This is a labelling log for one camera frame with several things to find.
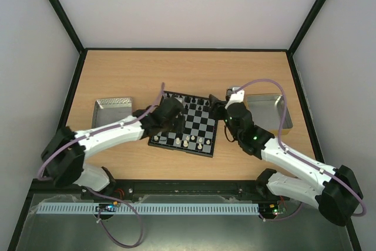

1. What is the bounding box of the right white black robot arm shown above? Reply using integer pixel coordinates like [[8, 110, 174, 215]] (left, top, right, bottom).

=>
[[209, 91, 363, 226]]

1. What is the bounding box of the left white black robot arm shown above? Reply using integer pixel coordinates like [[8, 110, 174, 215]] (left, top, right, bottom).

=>
[[38, 97, 184, 196]]

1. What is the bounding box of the folding magnetic chess board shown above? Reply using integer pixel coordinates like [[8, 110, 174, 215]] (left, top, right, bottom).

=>
[[148, 91, 218, 158]]

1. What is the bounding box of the silver embossed metal tin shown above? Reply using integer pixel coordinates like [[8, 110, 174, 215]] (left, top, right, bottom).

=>
[[92, 97, 132, 128]]

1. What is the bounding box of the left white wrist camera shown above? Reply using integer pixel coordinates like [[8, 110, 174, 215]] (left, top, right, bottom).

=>
[[172, 94, 184, 104]]

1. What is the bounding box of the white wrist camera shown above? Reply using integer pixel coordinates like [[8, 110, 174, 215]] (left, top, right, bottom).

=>
[[225, 86, 245, 109], [172, 94, 184, 104]]

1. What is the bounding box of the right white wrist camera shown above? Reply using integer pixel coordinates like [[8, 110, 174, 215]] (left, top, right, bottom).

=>
[[225, 86, 245, 109]]

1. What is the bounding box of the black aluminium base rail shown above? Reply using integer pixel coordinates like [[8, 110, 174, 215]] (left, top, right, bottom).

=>
[[80, 179, 291, 202]]

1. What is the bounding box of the light blue slotted cable duct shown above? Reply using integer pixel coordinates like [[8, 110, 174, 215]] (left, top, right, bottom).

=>
[[36, 202, 259, 215]]

